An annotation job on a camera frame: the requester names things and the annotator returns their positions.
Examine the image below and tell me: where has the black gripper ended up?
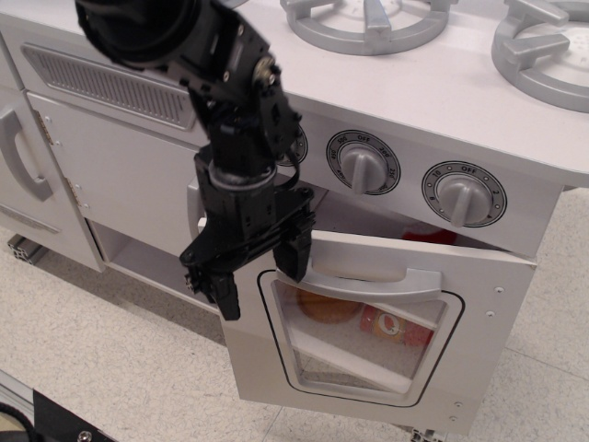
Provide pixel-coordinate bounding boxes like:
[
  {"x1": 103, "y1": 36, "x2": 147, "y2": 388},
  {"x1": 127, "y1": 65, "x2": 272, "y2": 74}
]
[{"x1": 179, "y1": 154, "x2": 315, "y2": 320}]

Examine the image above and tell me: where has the white oven door with window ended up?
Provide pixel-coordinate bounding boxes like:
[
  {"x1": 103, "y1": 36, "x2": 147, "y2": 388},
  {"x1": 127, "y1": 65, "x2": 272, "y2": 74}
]
[{"x1": 223, "y1": 230, "x2": 536, "y2": 435}]

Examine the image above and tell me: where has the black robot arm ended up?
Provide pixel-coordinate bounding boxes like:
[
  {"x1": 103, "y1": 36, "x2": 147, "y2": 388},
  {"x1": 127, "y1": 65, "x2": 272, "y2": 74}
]
[{"x1": 75, "y1": 1, "x2": 315, "y2": 320}]

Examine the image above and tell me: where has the brown toy food item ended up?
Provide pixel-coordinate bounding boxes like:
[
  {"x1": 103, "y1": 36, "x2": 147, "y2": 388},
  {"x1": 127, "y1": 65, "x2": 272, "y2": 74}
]
[{"x1": 295, "y1": 289, "x2": 362, "y2": 324}]

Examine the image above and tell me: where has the left grey stove knob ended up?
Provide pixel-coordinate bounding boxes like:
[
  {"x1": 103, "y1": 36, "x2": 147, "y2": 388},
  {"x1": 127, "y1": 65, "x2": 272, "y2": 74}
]
[{"x1": 277, "y1": 125, "x2": 308, "y2": 168}]

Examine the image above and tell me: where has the grey stove knob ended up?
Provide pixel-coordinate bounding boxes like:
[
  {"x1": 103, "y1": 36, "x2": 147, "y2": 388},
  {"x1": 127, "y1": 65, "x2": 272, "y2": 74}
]
[
  {"x1": 277, "y1": 125, "x2": 308, "y2": 168},
  {"x1": 326, "y1": 130, "x2": 401, "y2": 195},
  {"x1": 422, "y1": 161, "x2": 507, "y2": 228}
]

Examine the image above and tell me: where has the orange toy can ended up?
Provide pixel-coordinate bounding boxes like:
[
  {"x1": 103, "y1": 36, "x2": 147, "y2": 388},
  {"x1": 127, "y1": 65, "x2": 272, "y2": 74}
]
[{"x1": 360, "y1": 305, "x2": 407, "y2": 343}]

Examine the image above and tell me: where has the middle grey stove knob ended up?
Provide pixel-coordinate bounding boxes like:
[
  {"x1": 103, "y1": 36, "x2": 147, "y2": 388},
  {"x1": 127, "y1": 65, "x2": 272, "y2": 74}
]
[{"x1": 326, "y1": 130, "x2": 401, "y2": 195}]

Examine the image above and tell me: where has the white cabinet door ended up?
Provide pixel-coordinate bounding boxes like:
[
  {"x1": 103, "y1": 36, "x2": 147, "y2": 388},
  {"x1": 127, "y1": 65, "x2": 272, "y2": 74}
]
[{"x1": 29, "y1": 94, "x2": 198, "y2": 255}]

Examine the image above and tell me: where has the red toy item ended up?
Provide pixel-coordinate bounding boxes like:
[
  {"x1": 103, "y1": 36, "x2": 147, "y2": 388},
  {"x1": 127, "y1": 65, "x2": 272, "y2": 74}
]
[{"x1": 401, "y1": 222, "x2": 457, "y2": 245}]

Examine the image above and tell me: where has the white toy kitchen unit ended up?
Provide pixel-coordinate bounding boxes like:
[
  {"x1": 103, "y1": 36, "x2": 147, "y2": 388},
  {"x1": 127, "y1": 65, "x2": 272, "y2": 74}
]
[{"x1": 0, "y1": 0, "x2": 589, "y2": 296}]

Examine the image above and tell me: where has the right grey stove knob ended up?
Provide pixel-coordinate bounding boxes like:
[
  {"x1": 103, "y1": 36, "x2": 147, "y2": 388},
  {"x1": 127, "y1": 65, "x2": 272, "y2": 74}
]
[{"x1": 422, "y1": 161, "x2": 507, "y2": 228}]

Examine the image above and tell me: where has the white left appliance door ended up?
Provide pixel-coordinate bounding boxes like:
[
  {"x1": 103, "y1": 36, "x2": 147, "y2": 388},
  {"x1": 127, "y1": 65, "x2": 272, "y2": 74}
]
[{"x1": 1, "y1": 87, "x2": 104, "y2": 271}]

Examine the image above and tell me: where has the silver centre stove burner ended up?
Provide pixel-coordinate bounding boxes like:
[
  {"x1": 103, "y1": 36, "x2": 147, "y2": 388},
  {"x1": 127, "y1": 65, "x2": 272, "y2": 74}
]
[{"x1": 280, "y1": 0, "x2": 455, "y2": 56}]

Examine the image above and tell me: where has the silver stove burner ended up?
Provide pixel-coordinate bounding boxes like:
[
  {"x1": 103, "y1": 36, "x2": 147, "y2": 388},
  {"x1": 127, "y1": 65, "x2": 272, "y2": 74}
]
[
  {"x1": 280, "y1": 0, "x2": 455, "y2": 56},
  {"x1": 491, "y1": 1, "x2": 588, "y2": 113}
]

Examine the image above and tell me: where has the silver right stove burner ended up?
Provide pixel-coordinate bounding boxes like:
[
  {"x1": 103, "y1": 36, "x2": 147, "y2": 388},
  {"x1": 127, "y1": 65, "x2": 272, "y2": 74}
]
[{"x1": 491, "y1": 1, "x2": 588, "y2": 113}]

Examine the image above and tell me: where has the silver cabinet door handle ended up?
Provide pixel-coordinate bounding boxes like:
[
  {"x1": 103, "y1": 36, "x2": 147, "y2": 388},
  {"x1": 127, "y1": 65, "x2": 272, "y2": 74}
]
[{"x1": 183, "y1": 178, "x2": 206, "y2": 262}]

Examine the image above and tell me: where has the aluminium frame rail right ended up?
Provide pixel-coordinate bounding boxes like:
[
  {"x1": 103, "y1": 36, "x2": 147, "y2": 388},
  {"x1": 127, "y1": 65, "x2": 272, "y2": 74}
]
[{"x1": 409, "y1": 427, "x2": 448, "y2": 442}]

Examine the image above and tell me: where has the aluminium frame rail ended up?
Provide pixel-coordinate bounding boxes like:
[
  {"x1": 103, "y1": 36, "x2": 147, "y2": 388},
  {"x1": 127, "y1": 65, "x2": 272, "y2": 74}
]
[
  {"x1": 409, "y1": 427, "x2": 448, "y2": 442},
  {"x1": 7, "y1": 235, "x2": 48, "y2": 265}
]

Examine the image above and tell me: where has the aluminium frame rail left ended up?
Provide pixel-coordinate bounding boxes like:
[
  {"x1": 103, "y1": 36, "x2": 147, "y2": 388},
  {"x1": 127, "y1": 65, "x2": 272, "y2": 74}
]
[{"x1": 7, "y1": 235, "x2": 48, "y2": 265}]

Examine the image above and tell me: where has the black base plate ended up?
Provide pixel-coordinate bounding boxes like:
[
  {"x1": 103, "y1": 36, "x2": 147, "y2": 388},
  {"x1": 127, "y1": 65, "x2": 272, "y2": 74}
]
[{"x1": 33, "y1": 390, "x2": 115, "y2": 442}]

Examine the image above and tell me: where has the black cable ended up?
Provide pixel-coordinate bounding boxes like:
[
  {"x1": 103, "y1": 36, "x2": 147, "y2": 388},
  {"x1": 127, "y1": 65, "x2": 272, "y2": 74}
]
[{"x1": 0, "y1": 400, "x2": 36, "y2": 442}]

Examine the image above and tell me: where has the silver left door handle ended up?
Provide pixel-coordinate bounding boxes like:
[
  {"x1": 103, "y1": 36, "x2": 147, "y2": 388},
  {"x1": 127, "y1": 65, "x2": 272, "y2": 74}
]
[{"x1": 1, "y1": 108, "x2": 52, "y2": 203}]

